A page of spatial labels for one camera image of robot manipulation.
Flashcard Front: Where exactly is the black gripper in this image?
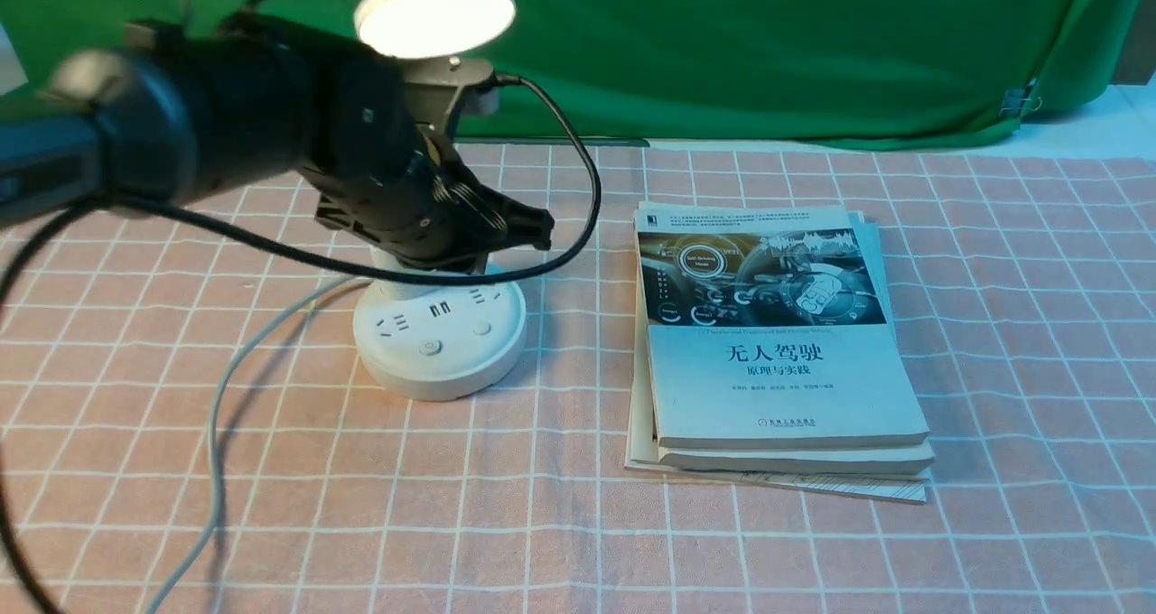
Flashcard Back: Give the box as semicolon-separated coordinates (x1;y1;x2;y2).
312;140;555;275

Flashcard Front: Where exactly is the white desk lamp with sockets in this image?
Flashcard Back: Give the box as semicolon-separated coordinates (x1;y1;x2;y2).
351;0;526;404

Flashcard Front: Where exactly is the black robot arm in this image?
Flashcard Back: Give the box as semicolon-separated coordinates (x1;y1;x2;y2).
1;12;554;273

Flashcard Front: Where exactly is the bottom thin booklet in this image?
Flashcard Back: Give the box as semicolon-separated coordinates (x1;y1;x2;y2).
625;224;929;504

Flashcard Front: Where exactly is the top book with car cover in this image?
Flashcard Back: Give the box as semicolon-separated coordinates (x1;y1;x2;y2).
633;204;929;451

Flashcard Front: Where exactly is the green backdrop cloth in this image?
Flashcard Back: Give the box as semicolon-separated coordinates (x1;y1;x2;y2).
1;0;1140;151

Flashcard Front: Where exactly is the pink checkered tablecloth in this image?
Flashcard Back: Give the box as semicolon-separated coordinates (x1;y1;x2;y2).
1;136;1155;613

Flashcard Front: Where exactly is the metal binder clip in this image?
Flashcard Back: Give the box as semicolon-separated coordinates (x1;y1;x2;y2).
999;79;1043;121

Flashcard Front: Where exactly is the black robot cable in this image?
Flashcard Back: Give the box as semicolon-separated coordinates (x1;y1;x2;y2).
0;72;603;614

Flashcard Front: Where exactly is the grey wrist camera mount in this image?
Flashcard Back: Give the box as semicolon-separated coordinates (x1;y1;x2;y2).
399;56;501;141

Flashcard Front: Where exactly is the white lamp power cable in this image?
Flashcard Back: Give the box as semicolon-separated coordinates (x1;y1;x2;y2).
142;275;371;614

